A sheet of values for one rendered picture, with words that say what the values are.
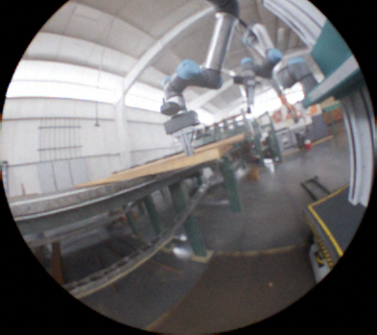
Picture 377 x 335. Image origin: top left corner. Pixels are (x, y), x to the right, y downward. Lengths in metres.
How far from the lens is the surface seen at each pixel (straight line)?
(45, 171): 6.02
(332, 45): 0.75
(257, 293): 0.92
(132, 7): 6.15
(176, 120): 0.45
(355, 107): 0.83
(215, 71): 0.51
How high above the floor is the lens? 0.87
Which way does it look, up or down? 5 degrees up
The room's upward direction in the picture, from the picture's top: 16 degrees counter-clockwise
